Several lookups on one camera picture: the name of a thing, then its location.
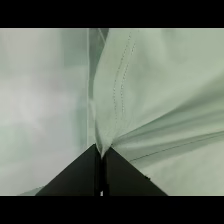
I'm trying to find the pale green T-shirt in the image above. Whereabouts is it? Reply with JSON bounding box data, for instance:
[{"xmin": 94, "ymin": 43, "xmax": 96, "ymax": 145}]
[{"xmin": 87, "ymin": 27, "xmax": 224, "ymax": 197}]

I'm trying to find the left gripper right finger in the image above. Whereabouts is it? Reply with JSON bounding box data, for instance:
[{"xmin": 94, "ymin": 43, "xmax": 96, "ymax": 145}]
[{"xmin": 101, "ymin": 146, "xmax": 168, "ymax": 197}]

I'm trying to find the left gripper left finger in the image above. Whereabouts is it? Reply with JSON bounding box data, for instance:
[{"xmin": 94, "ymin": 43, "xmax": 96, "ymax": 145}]
[{"xmin": 35, "ymin": 143, "xmax": 102, "ymax": 197}]

